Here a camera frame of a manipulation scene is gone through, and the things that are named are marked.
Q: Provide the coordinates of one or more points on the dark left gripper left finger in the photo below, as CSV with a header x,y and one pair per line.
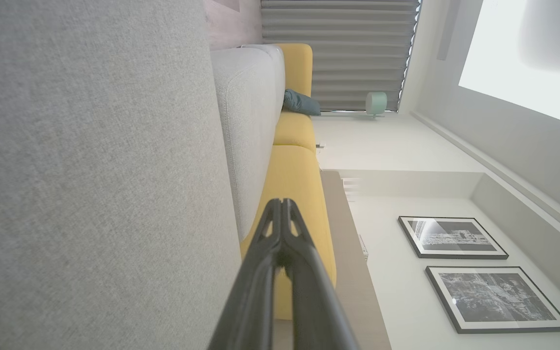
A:
x,y
251,301

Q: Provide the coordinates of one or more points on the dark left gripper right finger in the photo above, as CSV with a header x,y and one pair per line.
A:
x,y
314,301

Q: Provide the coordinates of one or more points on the yellow sofa cushion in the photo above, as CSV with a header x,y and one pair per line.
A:
x,y
299,204
299,68
294,131

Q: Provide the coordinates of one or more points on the black framed city picture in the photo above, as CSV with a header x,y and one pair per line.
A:
x,y
494,296
450,236

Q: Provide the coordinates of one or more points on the grey sofa cushion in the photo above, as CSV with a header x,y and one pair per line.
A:
x,y
251,136

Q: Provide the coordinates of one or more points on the teal throw pillow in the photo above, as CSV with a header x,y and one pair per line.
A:
x,y
299,102

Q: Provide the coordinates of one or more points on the mint green floor lamp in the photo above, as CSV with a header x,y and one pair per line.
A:
x,y
376,103

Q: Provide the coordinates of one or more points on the grey pleated curtain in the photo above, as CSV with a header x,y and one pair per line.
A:
x,y
348,48

